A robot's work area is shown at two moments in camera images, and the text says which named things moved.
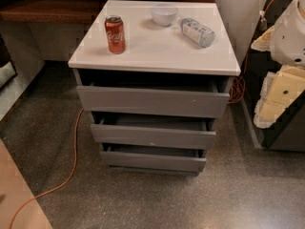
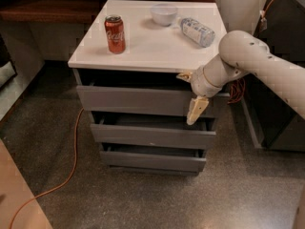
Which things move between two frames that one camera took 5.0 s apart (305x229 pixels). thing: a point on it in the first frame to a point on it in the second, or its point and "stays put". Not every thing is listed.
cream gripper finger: x=263 y=43 to x=185 y=75
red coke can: x=115 y=34 stays put
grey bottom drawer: x=153 y=157 stays put
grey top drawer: x=152 y=102 stays put
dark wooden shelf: x=50 y=7 stays put
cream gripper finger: x=280 y=90 to x=196 y=107
